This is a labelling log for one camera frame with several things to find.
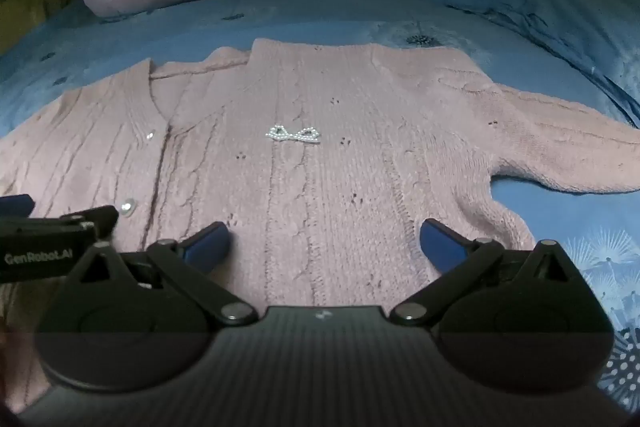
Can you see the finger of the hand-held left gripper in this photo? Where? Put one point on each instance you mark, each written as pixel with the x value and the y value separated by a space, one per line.
pixel 92 219
pixel 15 206

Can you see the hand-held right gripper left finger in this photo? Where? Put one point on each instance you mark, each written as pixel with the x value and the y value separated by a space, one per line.
pixel 207 244

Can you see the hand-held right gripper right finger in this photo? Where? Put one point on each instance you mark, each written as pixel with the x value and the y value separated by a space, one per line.
pixel 440 242

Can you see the pink knitted cardigan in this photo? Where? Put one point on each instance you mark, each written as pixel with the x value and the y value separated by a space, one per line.
pixel 310 167

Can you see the blue folded blanket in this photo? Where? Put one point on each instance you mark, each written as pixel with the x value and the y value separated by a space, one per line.
pixel 550 12

